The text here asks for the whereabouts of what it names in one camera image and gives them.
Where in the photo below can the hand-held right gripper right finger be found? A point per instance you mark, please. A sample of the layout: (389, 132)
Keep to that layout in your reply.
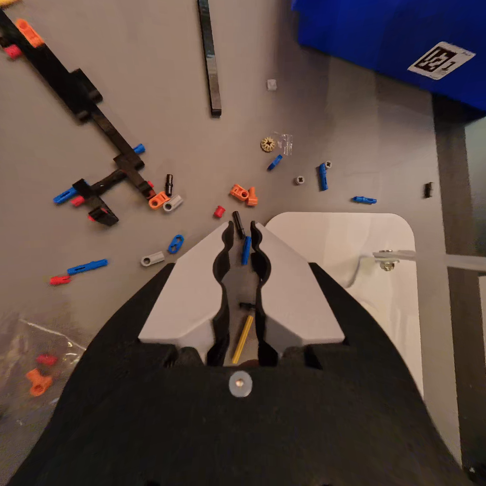
(300, 300)

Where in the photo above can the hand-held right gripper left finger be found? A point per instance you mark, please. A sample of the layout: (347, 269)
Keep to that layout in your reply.
(182, 300)

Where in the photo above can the small clear bag of parts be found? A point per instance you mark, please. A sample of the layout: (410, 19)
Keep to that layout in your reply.
(38, 334)

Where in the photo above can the black lego frame assembly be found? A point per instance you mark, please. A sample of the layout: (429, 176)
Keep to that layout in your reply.
(76, 95)

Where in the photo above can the blue oval lego link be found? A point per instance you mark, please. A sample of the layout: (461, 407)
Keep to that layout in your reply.
(175, 243)

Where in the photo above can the grey lego pin connector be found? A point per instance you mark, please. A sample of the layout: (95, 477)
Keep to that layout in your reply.
(172, 202)
(152, 258)

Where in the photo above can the black lego pin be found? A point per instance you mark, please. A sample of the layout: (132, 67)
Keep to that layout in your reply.
(246, 305)
(169, 184)
(238, 224)

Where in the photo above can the yellow lego axle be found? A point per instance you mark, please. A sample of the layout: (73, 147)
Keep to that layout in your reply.
(243, 338)

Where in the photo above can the red lego bush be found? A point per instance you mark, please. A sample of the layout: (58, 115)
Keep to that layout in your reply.
(219, 211)

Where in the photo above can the long blue lego pin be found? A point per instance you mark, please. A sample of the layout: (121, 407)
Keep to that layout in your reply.
(87, 266)

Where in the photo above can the orange lego connector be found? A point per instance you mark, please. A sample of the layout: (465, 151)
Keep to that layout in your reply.
(39, 381)
(239, 192)
(158, 200)
(252, 197)

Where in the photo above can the red lego pin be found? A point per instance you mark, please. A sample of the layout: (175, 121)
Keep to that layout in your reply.
(60, 280)

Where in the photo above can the small red lego piece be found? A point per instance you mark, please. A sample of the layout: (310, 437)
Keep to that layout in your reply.
(46, 359)

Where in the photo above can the clear lego piece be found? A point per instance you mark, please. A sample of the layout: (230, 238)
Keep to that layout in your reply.
(284, 143)

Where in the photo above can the tan lego gear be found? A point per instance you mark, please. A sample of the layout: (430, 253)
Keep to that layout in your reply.
(268, 144)

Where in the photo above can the small black lego piece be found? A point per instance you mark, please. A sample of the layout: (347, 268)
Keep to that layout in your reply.
(428, 190)

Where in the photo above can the light grey lego tile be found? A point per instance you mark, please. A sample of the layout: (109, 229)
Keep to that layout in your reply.
(271, 84)

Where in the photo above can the long black lego bar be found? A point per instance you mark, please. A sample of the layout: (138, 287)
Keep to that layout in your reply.
(210, 57)

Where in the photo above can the blue bin with tag sticker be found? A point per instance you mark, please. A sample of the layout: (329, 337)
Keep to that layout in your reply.
(379, 38)

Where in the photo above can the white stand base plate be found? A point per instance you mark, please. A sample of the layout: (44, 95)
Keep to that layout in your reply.
(360, 235)

